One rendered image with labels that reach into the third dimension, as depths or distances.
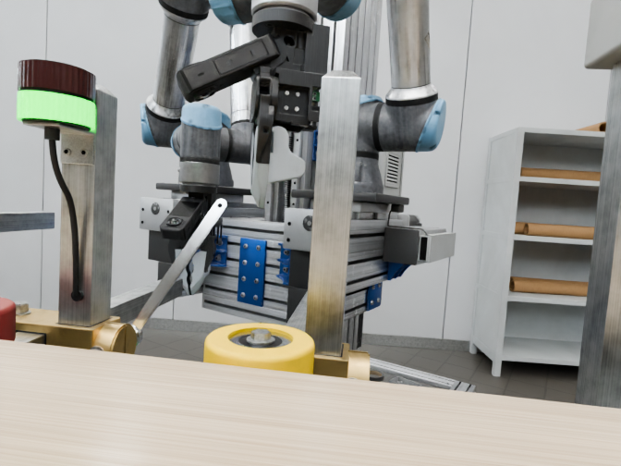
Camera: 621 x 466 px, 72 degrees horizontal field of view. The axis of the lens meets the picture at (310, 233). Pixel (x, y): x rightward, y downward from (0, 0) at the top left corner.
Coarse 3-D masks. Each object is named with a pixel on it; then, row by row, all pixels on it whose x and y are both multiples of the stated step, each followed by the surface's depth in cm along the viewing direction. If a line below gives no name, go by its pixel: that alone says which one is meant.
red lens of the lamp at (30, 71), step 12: (24, 60) 35; (36, 60) 35; (24, 72) 35; (36, 72) 35; (48, 72) 35; (60, 72) 35; (72, 72) 36; (84, 72) 37; (24, 84) 35; (36, 84) 35; (48, 84) 35; (60, 84) 36; (72, 84) 36; (84, 84) 37
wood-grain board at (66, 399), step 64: (0, 384) 23; (64, 384) 23; (128, 384) 24; (192, 384) 24; (256, 384) 25; (320, 384) 25; (384, 384) 26; (0, 448) 17; (64, 448) 17; (128, 448) 18; (192, 448) 18; (256, 448) 18; (320, 448) 19; (384, 448) 19; (448, 448) 19; (512, 448) 20; (576, 448) 20
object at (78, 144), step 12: (48, 60) 35; (84, 96) 37; (24, 120) 36; (36, 120) 36; (48, 120) 36; (48, 132) 37; (60, 132) 40; (72, 132) 40; (84, 132) 39; (72, 144) 41; (84, 144) 41; (60, 156) 41; (72, 156) 41; (84, 156) 41; (60, 180) 39; (72, 204) 40; (72, 216) 40; (72, 228) 41; (72, 240) 41; (72, 252) 41
